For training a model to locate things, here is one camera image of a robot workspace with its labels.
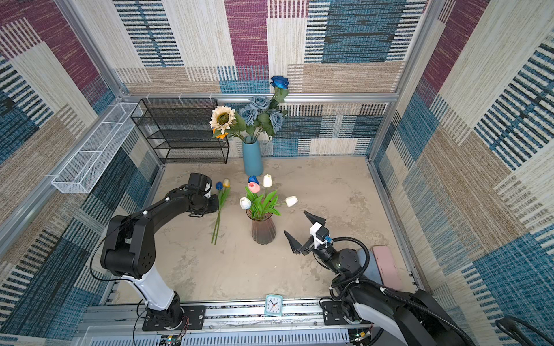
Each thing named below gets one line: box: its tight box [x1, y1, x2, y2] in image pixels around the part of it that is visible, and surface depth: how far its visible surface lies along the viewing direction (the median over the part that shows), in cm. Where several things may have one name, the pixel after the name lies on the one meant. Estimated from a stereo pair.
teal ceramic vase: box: [242, 139, 264, 177], surface depth 106 cm
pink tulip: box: [247, 181, 266, 217], surface depth 73 cm
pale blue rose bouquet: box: [234, 95, 286, 144], surface depth 89 cm
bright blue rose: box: [269, 74, 290, 105], surface depth 90 cm
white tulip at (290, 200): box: [274, 195, 298, 207], surface depth 76 cm
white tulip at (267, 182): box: [262, 173, 273, 197], surface depth 75 cm
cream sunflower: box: [209, 105, 236, 135], surface depth 79 cm
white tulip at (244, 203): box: [239, 196, 252, 210], surface depth 71 cm
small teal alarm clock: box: [264, 294, 284, 317], surface depth 76 cm
